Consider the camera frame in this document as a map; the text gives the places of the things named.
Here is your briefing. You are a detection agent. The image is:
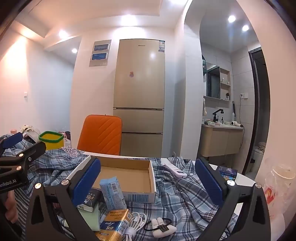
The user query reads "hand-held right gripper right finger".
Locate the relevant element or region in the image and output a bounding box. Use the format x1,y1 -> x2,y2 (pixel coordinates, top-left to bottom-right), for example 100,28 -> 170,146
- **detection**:
195,158 -> 271,241

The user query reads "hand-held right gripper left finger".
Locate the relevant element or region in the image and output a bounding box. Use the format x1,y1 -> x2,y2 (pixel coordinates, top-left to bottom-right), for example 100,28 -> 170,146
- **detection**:
25,156 -> 102,241

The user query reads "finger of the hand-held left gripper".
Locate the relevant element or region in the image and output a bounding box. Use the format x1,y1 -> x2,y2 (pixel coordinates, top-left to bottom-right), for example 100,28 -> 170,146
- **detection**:
0,141 -> 47,173
0,133 -> 24,154

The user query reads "black cigarette box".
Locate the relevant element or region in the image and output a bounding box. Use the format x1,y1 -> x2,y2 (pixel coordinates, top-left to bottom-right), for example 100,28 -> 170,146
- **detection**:
76,188 -> 104,212

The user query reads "blue tissue packet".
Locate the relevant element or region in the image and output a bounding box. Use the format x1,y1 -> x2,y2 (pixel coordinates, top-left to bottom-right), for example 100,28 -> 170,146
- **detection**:
99,176 -> 127,212

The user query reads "shallow cardboard box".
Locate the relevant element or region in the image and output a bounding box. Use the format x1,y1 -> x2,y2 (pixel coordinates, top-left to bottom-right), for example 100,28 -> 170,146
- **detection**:
91,156 -> 157,204

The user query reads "gold blue cigarette pack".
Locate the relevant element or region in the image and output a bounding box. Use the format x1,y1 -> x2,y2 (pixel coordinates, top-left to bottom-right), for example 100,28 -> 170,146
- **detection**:
95,209 -> 130,241

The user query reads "white charging cable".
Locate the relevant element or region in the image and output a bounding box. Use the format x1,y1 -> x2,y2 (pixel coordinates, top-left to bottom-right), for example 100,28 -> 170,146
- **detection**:
122,212 -> 148,241

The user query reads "black hair tie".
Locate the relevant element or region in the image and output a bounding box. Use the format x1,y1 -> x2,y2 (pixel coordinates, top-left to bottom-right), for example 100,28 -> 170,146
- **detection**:
143,217 -> 173,232

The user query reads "white earbuds case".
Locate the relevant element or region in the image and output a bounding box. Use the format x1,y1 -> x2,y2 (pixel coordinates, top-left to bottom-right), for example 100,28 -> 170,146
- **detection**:
150,217 -> 176,238

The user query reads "person's left hand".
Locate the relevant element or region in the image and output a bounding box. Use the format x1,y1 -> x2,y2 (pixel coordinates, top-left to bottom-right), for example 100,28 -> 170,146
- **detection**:
5,191 -> 18,223

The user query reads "white grey bag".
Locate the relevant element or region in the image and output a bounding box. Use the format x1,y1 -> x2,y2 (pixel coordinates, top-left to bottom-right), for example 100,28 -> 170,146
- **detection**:
20,125 -> 41,142

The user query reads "dark blue cigarette box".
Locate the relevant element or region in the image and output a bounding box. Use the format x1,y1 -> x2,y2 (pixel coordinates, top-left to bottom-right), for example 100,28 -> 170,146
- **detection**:
216,166 -> 238,180

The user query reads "yellow bin with green rim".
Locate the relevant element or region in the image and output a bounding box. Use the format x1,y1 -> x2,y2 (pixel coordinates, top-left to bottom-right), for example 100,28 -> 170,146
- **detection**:
38,131 -> 65,151

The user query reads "blue plaid shirt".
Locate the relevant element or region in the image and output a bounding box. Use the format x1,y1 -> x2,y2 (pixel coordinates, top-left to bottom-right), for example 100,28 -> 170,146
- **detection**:
0,134 -> 238,241

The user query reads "white remote control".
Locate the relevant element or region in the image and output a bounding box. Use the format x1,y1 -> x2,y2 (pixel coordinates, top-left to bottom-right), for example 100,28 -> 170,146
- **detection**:
164,163 -> 188,179

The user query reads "silver rhinestone pouch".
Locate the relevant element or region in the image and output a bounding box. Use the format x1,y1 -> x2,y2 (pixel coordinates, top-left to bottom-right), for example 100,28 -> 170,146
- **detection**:
62,146 -> 78,158

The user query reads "beige vanity cabinet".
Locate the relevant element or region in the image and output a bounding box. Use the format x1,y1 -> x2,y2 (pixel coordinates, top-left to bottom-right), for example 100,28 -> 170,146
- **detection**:
200,124 -> 244,157

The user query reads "orange chair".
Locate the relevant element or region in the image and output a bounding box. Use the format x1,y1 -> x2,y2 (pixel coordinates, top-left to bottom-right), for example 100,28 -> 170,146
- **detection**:
77,114 -> 122,156

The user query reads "black faucet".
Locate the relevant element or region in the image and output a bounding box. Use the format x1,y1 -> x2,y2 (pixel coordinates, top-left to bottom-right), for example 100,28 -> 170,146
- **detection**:
212,109 -> 225,123

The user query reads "clear plastic bag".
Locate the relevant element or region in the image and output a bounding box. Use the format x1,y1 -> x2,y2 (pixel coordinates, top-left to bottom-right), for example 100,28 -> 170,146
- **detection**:
264,158 -> 296,232

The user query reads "bathroom mirror cabinet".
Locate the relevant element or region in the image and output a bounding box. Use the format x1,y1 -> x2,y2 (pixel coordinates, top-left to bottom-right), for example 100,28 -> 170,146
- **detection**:
206,62 -> 232,101

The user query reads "beige refrigerator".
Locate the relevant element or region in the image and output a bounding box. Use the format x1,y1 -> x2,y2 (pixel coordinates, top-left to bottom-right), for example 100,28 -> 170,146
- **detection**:
112,39 -> 166,159

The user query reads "dark door frame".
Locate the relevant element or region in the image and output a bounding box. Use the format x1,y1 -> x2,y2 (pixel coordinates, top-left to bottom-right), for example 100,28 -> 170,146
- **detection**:
248,47 -> 264,173

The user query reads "grey wall panel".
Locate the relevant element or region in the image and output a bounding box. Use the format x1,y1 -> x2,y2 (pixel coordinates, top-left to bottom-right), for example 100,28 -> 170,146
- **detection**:
89,40 -> 112,67

